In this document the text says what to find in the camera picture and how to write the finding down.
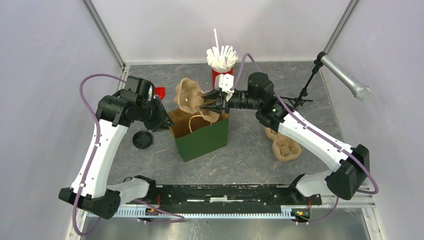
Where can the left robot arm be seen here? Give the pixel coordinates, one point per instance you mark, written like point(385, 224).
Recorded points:
point(112, 119)

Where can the bundle of white straws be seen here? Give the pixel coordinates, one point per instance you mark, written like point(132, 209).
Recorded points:
point(221, 58)

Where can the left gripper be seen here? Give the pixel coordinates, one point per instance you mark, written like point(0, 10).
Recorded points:
point(162, 121)

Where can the silver microphone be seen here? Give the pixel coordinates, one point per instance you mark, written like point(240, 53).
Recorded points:
point(359, 90)

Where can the single brown pulp cup carrier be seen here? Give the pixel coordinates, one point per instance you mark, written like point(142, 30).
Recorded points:
point(189, 98)

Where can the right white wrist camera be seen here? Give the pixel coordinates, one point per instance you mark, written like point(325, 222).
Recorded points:
point(225, 83)

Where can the stack of black lids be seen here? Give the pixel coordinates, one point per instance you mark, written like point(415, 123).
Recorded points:
point(142, 139)

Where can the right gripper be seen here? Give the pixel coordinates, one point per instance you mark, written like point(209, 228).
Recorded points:
point(219, 104)

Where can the red plastic bracket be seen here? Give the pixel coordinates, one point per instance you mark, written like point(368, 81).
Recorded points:
point(160, 92)

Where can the red straw holder cup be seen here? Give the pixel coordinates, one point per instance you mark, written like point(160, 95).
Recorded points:
point(215, 73)

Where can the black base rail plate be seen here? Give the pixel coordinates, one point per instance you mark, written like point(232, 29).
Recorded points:
point(227, 198)

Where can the green and brown paper bag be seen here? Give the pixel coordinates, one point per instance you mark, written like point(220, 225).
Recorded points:
point(195, 137)

